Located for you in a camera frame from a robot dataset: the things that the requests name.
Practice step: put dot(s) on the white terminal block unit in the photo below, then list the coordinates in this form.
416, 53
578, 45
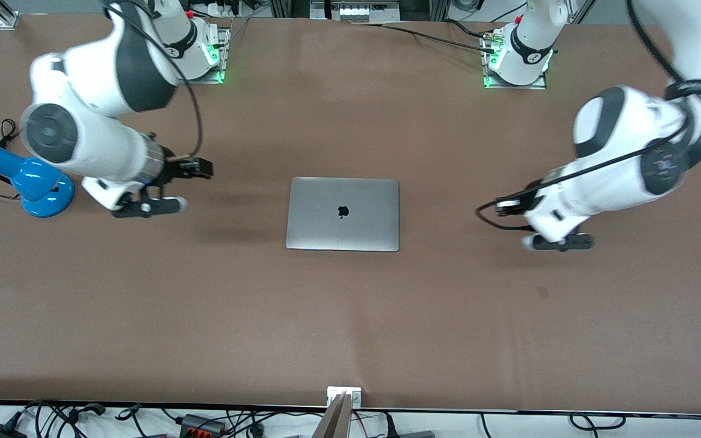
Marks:
356, 11

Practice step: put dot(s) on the grey flat box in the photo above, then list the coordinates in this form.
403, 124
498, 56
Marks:
417, 434

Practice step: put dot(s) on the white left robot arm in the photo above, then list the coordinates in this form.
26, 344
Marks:
618, 170

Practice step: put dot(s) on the aluminium corner profile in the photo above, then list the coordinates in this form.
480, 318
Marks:
3, 15

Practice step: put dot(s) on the blue desk lamp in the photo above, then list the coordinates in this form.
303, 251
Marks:
43, 188

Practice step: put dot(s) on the white power strip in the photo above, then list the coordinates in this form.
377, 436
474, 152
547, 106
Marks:
221, 10

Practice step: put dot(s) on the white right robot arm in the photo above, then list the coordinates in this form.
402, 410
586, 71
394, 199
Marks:
95, 146

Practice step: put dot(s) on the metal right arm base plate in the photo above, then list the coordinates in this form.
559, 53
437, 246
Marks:
224, 55

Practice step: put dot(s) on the aluminium profile bar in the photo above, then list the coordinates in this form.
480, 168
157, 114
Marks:
335, 423

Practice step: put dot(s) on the black orange connector box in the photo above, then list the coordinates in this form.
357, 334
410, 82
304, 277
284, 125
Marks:
195, 421

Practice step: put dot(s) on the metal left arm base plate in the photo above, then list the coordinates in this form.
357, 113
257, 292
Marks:
542, 85

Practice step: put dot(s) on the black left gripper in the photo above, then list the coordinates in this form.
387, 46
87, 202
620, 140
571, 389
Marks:
516, 204

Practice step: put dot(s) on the black power adapter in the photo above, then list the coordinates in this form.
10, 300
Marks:
0, 432

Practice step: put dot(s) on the black power plug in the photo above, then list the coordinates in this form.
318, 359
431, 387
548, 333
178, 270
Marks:
390, 429

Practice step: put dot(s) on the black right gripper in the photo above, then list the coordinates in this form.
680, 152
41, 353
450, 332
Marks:
175, 170

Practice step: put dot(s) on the grey laptop with black keyboard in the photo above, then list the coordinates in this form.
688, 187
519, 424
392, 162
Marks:
342, 213

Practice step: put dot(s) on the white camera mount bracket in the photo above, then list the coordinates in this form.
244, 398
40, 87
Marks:
333, 392

